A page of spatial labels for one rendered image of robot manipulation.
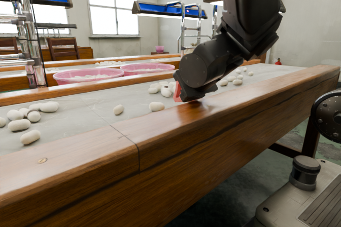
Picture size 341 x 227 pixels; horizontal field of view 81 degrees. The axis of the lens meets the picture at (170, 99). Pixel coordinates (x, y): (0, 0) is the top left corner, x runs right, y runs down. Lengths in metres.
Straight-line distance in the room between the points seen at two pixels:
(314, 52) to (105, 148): 4.80
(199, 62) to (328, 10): 4.67
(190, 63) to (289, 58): 4.75
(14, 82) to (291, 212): 1.01
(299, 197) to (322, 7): 4.45
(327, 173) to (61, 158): 0.80
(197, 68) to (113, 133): 0.16
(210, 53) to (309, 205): 0.53
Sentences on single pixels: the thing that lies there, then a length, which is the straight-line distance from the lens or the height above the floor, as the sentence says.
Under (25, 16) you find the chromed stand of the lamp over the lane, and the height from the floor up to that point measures 0.96.
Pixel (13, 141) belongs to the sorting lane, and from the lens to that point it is 0.44.
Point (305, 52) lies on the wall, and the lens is 4.97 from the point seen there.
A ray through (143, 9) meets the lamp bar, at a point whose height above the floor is 1.06.
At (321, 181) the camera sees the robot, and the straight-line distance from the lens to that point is 0.83.
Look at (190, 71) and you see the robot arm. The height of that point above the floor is 0.85.
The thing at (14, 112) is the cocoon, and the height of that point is 0.76.
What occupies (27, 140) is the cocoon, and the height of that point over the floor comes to 0.75.
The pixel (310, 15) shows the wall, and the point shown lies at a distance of 4.98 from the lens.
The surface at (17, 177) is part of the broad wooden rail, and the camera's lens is 0.28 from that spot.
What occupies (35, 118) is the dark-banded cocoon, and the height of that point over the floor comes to 0.75.
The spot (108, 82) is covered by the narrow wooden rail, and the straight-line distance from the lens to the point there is 0.70.
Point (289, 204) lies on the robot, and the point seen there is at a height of 0.47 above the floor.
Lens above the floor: 0.91
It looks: 17 degrees down
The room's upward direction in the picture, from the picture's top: straight up
